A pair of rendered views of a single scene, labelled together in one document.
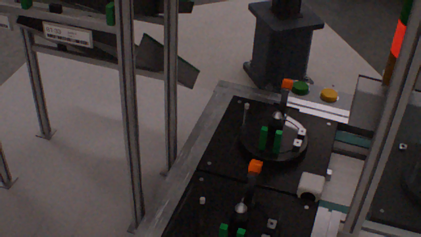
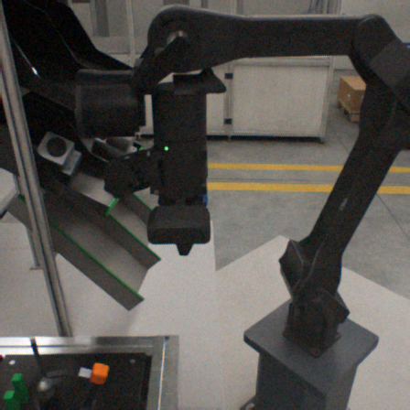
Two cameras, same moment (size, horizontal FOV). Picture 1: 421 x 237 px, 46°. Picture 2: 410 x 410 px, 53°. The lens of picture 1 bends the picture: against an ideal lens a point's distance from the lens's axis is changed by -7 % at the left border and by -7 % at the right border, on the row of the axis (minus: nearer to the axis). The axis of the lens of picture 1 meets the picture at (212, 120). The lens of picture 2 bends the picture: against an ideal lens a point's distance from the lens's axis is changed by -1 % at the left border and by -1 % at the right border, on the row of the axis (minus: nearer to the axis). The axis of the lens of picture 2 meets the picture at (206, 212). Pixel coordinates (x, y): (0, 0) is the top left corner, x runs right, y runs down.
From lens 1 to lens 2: 1.05 m
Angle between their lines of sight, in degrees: 59
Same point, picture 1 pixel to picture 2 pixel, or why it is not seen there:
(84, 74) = (193, 256)
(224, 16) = (392, 319)
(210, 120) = (102, 349)
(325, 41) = not seen: outside the picture
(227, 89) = (163, 347)
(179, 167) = (12, 343)
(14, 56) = (360, 257)
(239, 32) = not seen: hidden behind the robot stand
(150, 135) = (120, 329)
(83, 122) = not seen: hidden behind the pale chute
